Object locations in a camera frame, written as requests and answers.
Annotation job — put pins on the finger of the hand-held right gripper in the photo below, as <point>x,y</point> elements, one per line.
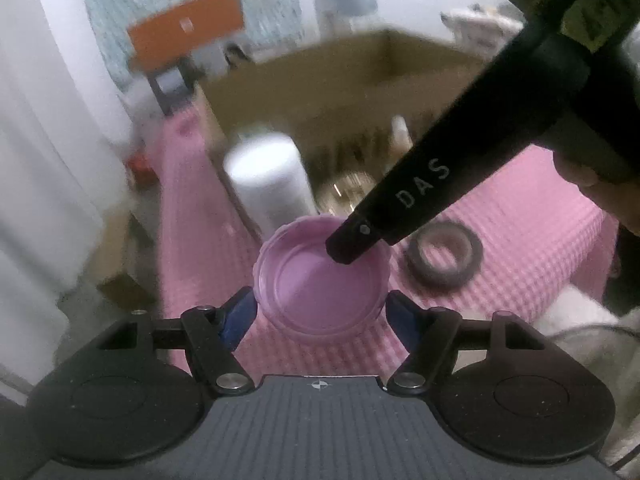
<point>450,160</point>

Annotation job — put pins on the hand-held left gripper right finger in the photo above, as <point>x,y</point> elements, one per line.
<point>405,320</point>

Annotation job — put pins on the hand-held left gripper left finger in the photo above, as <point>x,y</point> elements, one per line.
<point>240,312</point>

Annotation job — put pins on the green dropper bottle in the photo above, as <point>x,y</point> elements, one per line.
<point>400,132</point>

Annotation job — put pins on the black tape roll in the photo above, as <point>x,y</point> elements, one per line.
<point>415,260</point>

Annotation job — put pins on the purple plastic bowl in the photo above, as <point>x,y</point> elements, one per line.
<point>310,290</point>

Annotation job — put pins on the gold lid jar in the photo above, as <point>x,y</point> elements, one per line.
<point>345,192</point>

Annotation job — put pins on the white plastic bottle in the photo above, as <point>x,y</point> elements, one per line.
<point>270,185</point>

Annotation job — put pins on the brown cardboard box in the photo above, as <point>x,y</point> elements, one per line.
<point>325,90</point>

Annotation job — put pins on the person's right hand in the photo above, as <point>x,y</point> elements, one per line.
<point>615,200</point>

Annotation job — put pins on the pink checked blanket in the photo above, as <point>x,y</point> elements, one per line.
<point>200,240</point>

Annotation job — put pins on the small cardboard box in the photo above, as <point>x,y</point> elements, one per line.
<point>125,260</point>

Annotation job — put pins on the white plush toy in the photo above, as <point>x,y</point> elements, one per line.
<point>475,25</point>

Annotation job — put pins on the white fluffy cloth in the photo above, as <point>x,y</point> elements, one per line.
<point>575,310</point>

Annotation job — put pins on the red packet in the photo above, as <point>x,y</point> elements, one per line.
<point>142,167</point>

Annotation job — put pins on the dark printed product box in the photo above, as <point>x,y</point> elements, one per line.
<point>170,85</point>

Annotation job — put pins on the white curtain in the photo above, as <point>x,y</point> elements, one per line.
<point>50,110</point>

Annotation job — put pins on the orange box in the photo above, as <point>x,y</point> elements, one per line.
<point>185,25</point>

